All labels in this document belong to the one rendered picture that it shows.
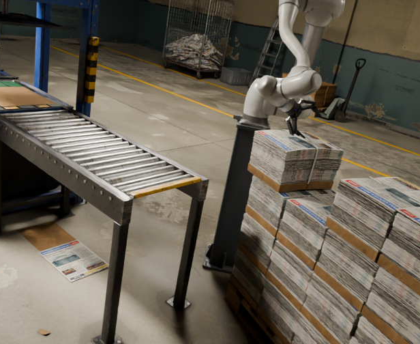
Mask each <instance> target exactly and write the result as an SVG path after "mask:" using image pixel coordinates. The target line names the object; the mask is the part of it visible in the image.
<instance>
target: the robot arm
mask: <svg viewBox="0 0 420 344"><path fill-rule="evenodd" d="M344 5H345V0H279V31H280V37H281V39H282V41H283V42H284V43H285V45H286V46H287V47H288V48H289V49H290V51H291V52H292V53H293V55H294V56H295V57H296V60H295V64H294V67H293V68H292V69H291V71H290V73H289V74H288V76H287V77H286V78H275V77H273V76H268V75H265V76H263V77H262V78H257V79H256V80H255V81H254V82H253V83H252V84H251V86H250V88H249V90H248V92H247V96H246V98H245V104H244V110H243V114H241V115H234V116H233V119H237V120H239V121H240V122H239V124H240V125H244V126H251V127H255V128H262V129H264V130H268V129H269V127H268V121H267V120H268V116H269V115H275V116H278V117H282V118H285V120H284V121H285V122H286V123H287V126H288V130H289V133H290V134H291V135H293V136H294V135H295V134H296V135H297V136H301V137H302V138H304V139H305V137H304V136H303V135H302V134H301V133H300V132H299V131H298V130H297V120H298V119H305V118H307V117H309V116H310V115H311V114H312V111H313V112H315V114H317V115H319V116H321V114H320V113H319V112H318V111H317V110H318V109H317V108H316V106H315V104H316V102H315V101H313V99H312V97H311V96H309V95H310V94H313V93H314V92H316V91H317V90H319V88H320V86H321V84H322V79H321V76H320V74H319V73H318V72H316V71H314V70H313V69H312V66H313V64H314V60H315V57H316V54H317V52H318V48H319V45H320V41H321V39H322V36H323V32H324V30H325V27H326V26H327V25H328V24H329V23H330V21H331V20H332V18H337V17H339V16H340V15H341V14H342V12H343V11H344ZM298 12H305V19H306V25H305V29H304V32H303V36H302V39H301V43H300V42H299V41H298V39H297V38H296V37H295V35H294V33H293V24H294V21H295V19H296V17H297V14H298ZM291 120H292V124H291Z"/></svg>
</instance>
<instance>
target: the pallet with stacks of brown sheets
mask: <svg viewBox="0 0 420 344"><path fill-rule="evenodd" d="M288 74H289V73H283V75H282V78H286V77H287V76H288ZM337 87H338V86H337V85H334V84H331V83H326V82H323V81H322V84H321V86H320V88H319V90H317V91H316V92H314V93H313V94H310V95H309V96H311V97H312V99H313V101H315V102H316V104H315V106H316V108H317V109H318V110H317V111H318V112H323V113H324V112H325V111H326V110H327V108H328V107H329V106H330V104H331V103H332V102H333V101H334V95H335V91H336V89H337ZM310 116H311V117H316V116H317V114H315V112H313V111H312V114H311V115H310Z"/></svg>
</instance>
